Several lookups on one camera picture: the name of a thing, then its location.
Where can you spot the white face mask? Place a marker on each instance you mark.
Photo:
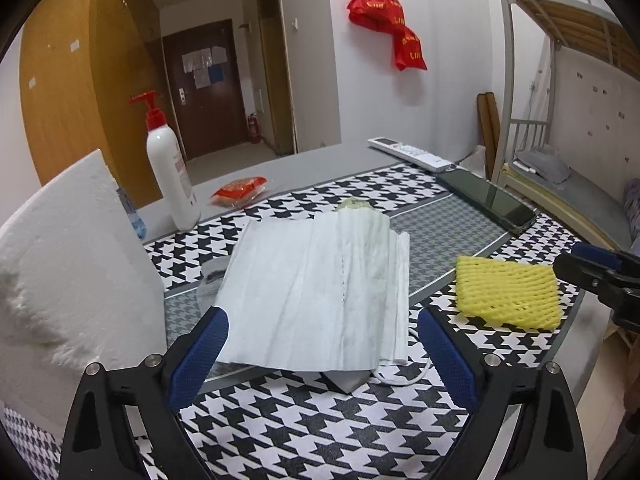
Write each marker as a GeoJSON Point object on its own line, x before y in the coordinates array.
{"type": "Point", "coordinates": [387, 375]}

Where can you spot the red snack packet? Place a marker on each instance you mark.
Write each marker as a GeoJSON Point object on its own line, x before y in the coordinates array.
{"type": "Point", "coordinates": [239, 192]}

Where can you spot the grey sock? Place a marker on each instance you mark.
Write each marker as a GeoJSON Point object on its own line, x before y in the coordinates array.
{"type": "Point", "coordinates": [212, 276]}

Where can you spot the yellow foam fruit net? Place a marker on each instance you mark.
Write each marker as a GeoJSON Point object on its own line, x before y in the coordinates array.
{"type": "Point", "coordinates": [504, 292]}

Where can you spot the red fire extinguisher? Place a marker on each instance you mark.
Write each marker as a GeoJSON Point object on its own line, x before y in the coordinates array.
{"type": "Point", "coordinates": [253, 129]}

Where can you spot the white tissue paper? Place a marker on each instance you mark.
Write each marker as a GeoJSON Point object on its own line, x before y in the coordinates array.
{"type": "Point", "coordinates": [327, 294]}

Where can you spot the dark brown entry door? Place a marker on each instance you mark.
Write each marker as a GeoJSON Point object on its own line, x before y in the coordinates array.
{"type": "Point", "coordinates": [205, 84]}

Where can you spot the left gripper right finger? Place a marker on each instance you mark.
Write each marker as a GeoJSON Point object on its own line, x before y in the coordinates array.
{"type": "Point", "coordinates": [547, 441]}

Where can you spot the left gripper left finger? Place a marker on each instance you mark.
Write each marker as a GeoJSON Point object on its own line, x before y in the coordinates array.
{"type": "Point", "coordinates": [98, 441]}

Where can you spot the grey folded cloth on bed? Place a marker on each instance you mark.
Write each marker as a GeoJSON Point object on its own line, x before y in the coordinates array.
{"type": "Point", "coordinates": [546, 161]}

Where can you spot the black smartphone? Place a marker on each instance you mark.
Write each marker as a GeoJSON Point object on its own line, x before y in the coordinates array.
{"type": "Point", "coordinates": [508, 211]}

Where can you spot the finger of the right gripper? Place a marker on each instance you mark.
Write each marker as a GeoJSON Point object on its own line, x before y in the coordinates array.
{"type": "Point", "coordinates": [589, 275]}
{"type": "Point", "coordinates": [597, 255]}

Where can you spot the red hanging bags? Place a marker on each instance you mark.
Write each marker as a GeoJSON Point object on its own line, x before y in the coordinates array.
{"type": "Point", "coordinates": [388, 17]}

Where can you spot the metal bunk bed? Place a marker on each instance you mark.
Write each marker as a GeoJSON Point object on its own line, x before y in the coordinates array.
{"type": "Point", "coordinates": [571, 80]}

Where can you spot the wooden wardrobe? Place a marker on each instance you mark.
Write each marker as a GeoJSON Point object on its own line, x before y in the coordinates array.
{"type": "Point", "coordinates": [81, 64]}

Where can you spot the white pump lotion bottle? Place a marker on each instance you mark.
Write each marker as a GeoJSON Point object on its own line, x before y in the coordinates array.
{"type": "Point", "coordinates": [168, 166]}

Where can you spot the white remote control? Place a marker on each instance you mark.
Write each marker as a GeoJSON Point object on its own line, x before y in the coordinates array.
{"type": "Point", "coordinates": [409, 153]}

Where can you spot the wooden boards against wall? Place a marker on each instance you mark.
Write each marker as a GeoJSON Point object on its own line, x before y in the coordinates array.
{"type": "Point", "coordinates": [488, 119]}

